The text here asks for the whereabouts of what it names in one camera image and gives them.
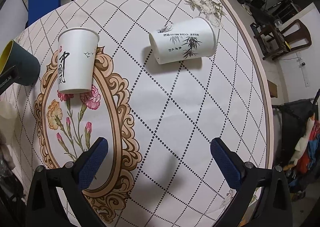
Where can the white cup with calligraphy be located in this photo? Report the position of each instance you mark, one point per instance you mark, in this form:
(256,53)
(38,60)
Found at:
(75,60)

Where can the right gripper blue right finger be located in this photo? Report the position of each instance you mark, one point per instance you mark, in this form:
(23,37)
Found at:
(273,207)

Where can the wooden chair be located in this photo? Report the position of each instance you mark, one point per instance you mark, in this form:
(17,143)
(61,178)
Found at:
(293,38)

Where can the white cup with bamboo print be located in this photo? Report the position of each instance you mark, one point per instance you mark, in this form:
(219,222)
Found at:
(190,39)

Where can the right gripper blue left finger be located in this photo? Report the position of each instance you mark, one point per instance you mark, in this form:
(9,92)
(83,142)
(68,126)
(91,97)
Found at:
(44,206)

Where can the patterned floral tablecloth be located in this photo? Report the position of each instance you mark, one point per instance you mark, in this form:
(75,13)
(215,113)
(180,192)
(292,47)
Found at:
(158,119)

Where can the dark teal cup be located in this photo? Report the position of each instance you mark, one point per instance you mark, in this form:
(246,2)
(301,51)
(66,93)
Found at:
(28,66)

